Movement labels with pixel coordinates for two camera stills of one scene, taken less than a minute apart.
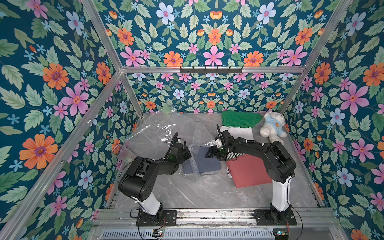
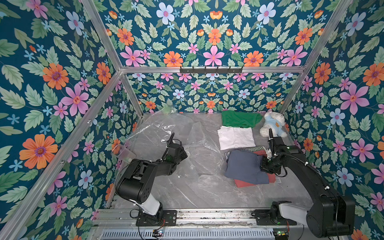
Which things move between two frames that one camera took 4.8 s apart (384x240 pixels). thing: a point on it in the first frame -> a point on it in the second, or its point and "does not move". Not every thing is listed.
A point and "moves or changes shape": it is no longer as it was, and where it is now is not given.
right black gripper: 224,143 -> 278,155
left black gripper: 186,152 does not move
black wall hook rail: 203,70 does not move
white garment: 244,132 does not move
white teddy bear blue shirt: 272,127 does not move
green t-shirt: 242,119 does not move
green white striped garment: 232,154 moves or changes shape
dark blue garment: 199,163 -> 245,166
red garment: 247,170 moves or changes shape
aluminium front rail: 310,217 does not move
